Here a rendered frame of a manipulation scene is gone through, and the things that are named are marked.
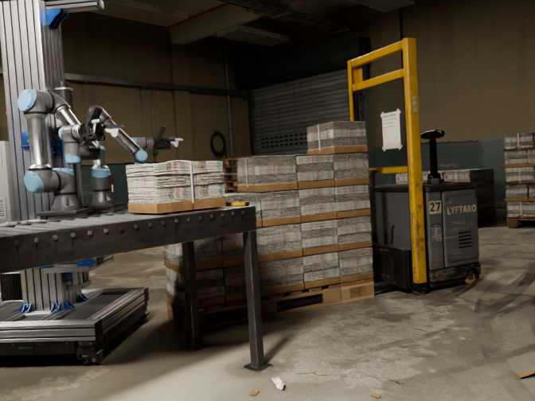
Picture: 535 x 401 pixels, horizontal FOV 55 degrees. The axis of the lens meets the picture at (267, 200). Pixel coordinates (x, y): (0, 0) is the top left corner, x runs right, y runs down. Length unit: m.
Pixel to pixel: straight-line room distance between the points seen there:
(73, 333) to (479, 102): 8.02
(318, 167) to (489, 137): 6.25
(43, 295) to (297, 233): 1.63
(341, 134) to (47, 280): 2.13
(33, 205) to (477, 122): 7.80
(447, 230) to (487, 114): 5.65
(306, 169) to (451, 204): 1.19
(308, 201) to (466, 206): 1.31
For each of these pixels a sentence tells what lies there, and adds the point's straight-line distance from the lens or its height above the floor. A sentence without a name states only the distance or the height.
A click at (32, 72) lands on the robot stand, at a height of 1.61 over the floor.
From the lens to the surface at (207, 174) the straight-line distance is 2.47.
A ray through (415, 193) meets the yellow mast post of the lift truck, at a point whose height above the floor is 0.75.
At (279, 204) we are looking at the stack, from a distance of 3.45.
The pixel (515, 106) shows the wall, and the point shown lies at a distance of 9.46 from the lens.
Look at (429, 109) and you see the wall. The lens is 10.03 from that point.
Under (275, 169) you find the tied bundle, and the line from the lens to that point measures 3.44.
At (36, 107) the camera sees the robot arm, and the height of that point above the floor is 1.36.
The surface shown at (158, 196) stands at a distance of 2.34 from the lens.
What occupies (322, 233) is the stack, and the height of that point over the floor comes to 0.51.
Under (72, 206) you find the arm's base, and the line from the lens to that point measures 3.00.
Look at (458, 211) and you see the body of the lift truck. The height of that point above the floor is 0.58.
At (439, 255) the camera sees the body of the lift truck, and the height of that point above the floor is 0.26.
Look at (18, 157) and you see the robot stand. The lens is 3.33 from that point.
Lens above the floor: 0.95
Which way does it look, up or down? 3 degrees down
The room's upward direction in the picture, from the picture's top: 3 degrees counter-clockwise
